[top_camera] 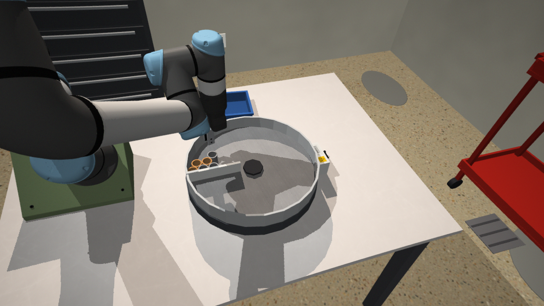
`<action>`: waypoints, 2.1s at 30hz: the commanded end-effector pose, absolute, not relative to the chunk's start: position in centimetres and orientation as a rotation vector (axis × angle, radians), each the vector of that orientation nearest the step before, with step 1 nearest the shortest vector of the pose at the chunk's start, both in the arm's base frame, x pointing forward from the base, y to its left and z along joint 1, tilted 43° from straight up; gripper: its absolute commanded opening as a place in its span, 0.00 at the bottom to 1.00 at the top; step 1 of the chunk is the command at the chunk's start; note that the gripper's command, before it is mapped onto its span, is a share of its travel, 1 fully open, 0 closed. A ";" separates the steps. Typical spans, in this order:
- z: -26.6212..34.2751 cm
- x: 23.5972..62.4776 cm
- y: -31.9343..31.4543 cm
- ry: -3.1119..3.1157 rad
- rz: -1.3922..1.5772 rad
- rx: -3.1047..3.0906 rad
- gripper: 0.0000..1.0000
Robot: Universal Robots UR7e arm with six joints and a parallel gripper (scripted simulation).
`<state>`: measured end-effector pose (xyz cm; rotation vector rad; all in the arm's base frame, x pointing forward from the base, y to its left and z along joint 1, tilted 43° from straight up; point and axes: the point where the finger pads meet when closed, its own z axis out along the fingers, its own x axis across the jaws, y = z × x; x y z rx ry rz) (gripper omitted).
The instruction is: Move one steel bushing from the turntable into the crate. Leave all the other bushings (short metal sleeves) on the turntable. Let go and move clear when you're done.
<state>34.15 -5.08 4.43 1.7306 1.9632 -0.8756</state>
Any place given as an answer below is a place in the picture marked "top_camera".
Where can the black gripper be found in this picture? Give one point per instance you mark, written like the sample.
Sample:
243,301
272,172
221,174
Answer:
213,97

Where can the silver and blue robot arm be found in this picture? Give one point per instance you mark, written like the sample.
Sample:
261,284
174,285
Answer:
70,139

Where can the blue crate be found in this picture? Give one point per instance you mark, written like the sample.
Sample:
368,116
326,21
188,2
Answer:
238,104

